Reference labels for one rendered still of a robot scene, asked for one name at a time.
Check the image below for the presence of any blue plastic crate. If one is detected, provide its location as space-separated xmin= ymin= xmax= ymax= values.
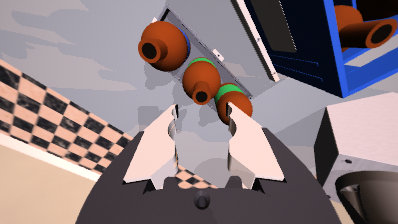
xmin=243 ymin=0 xmax=398 ymax=98

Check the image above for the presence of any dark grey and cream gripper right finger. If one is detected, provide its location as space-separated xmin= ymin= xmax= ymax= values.
xmin=226 ymin=102 xmax=342 ymax=224

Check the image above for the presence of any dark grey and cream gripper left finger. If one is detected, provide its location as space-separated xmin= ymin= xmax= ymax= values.
xmin=75 ymin=104 xmax=179 ymax=224

